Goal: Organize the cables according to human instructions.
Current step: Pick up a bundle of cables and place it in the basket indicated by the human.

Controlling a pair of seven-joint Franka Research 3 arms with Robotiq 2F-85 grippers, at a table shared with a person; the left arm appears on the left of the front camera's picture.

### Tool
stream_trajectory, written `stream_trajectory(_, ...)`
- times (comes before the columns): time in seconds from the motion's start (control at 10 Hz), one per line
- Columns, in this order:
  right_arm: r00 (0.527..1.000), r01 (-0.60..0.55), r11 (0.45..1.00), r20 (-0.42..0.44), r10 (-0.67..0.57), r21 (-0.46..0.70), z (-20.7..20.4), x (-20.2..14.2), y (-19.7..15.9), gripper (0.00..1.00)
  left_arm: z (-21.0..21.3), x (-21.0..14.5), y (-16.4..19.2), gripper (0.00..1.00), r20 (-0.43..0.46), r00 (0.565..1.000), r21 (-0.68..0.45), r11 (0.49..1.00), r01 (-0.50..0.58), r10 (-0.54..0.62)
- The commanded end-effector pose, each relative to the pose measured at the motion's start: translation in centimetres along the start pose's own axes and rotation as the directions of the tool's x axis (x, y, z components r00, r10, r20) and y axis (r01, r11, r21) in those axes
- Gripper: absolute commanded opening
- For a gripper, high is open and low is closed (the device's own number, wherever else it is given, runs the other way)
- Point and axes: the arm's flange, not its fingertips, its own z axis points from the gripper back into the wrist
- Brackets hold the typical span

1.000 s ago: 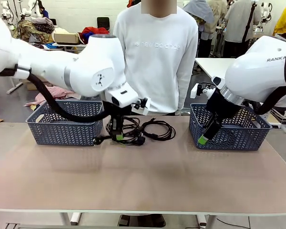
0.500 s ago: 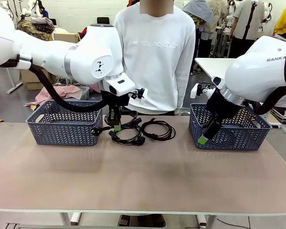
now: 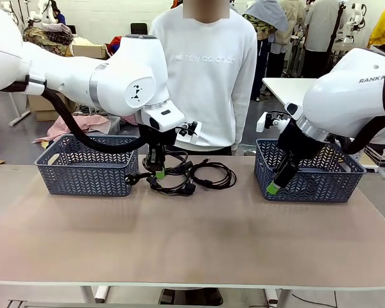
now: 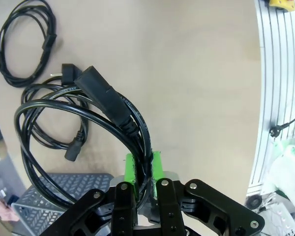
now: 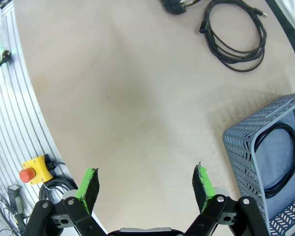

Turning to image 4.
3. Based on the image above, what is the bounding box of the pink cloth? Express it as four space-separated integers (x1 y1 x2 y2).
0 191 19 222

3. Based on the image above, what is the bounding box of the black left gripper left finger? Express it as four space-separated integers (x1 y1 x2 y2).
40 153 138 236

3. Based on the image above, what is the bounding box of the white aluminium profile base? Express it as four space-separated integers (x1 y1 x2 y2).
245 0 295 195

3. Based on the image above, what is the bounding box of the black plug on thin cable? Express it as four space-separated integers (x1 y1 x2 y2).
269 114 295 138

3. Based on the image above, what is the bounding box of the thin black coiled cable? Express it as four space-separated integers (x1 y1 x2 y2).
0 0 58 87

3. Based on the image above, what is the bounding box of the yellow emergency stop button box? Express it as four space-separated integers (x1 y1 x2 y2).
268 0 295 12

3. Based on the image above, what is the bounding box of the black caster wheel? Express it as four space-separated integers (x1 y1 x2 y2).
245 195 262 210

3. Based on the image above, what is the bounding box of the grey-blue plastic lattice basket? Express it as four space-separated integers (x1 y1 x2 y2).
11 173 115 236

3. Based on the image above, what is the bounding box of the black power cable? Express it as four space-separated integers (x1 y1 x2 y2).
14 65 163 222
21 63 89 162

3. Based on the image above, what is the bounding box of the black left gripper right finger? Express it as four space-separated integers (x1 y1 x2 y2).
151 151 265 236

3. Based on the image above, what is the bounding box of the white power strip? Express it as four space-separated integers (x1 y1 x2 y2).
260 206 295 236

